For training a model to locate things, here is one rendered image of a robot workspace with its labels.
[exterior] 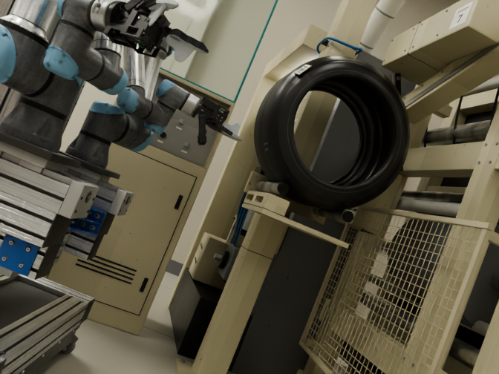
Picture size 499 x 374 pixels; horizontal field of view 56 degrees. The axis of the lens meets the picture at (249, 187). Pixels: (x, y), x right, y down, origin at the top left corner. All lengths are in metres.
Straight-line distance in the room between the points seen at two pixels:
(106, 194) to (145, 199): 0.69
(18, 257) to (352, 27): 1.71
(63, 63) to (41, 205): 0.36
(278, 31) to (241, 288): 3.19
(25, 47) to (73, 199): 0.37
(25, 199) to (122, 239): 1.19
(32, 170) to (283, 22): 3.86
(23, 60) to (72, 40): 0.14
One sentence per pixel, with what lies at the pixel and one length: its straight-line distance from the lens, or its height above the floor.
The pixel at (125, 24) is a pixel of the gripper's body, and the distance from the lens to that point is 1.04.
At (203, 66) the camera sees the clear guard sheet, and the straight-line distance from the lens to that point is 2.50.
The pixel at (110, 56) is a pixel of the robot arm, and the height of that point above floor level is 0.99.
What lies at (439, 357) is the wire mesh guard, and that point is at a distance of 1.50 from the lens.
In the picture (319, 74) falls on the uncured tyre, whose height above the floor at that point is 1.34.
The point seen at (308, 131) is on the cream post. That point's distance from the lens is 2.17.
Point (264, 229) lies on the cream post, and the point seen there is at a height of 0.73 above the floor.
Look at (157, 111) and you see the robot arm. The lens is 1.75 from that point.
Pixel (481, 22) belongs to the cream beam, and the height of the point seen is 1.67.
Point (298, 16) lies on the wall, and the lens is 4.91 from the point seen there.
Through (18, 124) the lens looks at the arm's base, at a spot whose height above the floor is 0.75.
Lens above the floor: 0.75
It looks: 4 degrees up
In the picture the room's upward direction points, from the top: 22 degrees clockwise
